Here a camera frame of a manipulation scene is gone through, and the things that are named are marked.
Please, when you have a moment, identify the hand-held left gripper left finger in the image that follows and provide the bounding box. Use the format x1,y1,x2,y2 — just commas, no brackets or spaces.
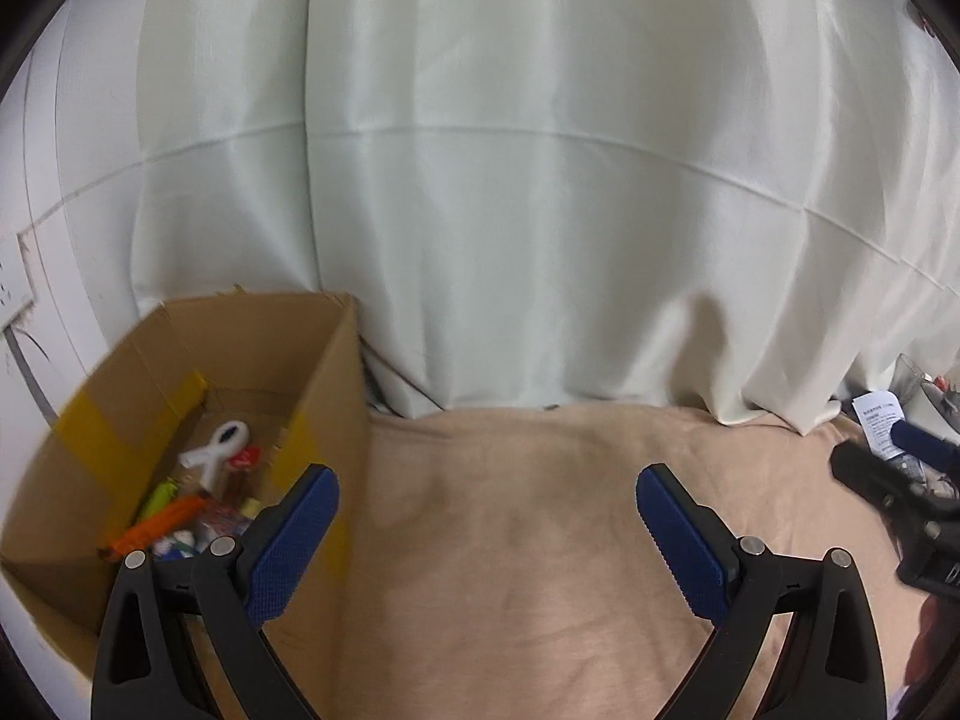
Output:
91,465,340,720

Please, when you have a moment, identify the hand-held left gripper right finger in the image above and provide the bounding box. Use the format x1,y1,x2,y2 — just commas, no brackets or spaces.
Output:
636,463,886,720

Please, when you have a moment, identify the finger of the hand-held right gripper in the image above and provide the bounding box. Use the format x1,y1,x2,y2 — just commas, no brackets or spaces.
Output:
831,441,931,522
891,420,960,477

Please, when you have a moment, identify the white plastic clamp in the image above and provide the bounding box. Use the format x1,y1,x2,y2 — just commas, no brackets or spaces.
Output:
178,420,252,492

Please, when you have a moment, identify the orange snack bar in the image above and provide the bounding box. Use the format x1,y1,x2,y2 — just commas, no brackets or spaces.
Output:
105,496,207,557

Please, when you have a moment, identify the green snack bar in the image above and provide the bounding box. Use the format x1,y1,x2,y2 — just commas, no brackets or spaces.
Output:
135,481,181,526

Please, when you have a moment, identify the brown cardboard box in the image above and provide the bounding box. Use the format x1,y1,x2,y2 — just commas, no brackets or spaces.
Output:
0,292,370,680

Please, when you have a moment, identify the clear plastic container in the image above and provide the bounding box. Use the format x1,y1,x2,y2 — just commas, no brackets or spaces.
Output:
892,354,960,428

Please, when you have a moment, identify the printed paper sheet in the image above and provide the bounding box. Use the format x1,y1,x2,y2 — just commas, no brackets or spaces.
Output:
853,390,908,462

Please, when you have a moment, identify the beige blanket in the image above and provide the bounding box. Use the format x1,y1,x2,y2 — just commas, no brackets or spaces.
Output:
187,405,931,720

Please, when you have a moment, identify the white curtain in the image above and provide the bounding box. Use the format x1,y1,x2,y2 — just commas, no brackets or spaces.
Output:
131,0,960,436

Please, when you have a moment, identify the white wall socket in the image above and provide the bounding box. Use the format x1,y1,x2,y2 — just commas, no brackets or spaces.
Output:
0,236,37,323

